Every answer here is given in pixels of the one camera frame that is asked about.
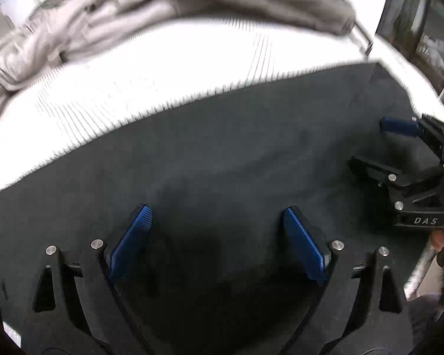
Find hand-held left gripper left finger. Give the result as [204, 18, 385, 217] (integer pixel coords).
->
[31, 203, 153, 353]

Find white mesh table cover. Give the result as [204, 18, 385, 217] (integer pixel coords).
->
[0, 17, 444, 203]

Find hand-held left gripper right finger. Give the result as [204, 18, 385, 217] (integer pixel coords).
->
[281, 206, 412, 354]

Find beige crumpled garment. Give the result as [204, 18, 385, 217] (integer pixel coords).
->
[0, 0, 180, 128]

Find dark glass door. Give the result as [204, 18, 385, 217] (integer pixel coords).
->
[377, 0, 444, 95]

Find person's dark clothing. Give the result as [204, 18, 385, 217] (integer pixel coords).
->
[407, 291, 444, 355]

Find black pants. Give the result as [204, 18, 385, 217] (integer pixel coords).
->
[0, 61, 444, 355]

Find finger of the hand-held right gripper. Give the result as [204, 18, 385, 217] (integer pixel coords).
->
[379, 114, 444, 170]
[349, 155, 444, 212]

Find silver metal bar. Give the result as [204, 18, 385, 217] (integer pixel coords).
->
[351, 21, 375, 57]

